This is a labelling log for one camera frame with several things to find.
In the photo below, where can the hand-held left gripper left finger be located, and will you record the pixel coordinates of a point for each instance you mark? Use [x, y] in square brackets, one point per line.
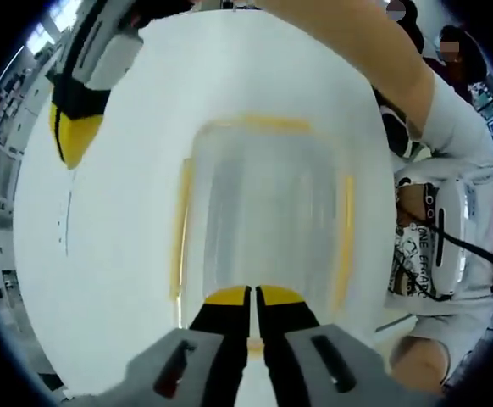
[195, 364]

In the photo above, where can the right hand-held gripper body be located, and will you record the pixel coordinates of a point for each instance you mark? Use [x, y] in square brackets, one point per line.
[157, 8]

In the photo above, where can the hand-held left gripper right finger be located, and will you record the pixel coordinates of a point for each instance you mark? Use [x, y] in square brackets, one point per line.
[310, 360]

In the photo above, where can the clear storage box yellow latches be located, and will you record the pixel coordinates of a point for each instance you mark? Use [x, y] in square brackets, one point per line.
[272, 191]

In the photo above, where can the person's leg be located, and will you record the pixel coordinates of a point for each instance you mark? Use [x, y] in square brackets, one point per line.
[420, 360]

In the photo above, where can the white chest-worn device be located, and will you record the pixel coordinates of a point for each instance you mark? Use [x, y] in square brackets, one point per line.
[454, 237]

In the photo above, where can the white black padded device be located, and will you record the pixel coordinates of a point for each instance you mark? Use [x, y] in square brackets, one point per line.
[399, 135]

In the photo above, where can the person in white shirt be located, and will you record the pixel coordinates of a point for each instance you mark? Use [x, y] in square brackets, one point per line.
[462, 135]

